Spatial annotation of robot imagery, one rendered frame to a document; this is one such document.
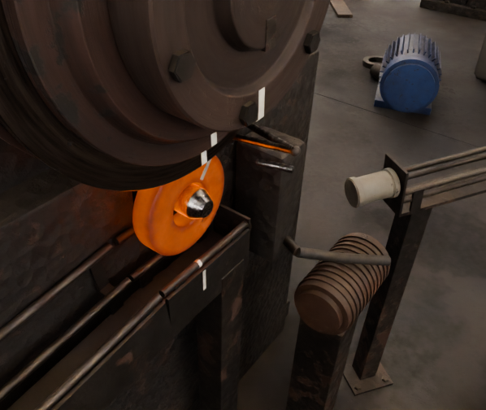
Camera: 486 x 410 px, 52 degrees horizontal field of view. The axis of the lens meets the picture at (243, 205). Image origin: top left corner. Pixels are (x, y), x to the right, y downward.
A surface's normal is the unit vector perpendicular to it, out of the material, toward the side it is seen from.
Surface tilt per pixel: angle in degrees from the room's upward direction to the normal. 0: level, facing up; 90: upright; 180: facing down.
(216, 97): 90
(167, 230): 90
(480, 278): 0
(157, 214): 90
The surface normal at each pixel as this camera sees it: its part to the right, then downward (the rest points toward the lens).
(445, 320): 0.04, -0.79
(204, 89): 0.80, 0.39
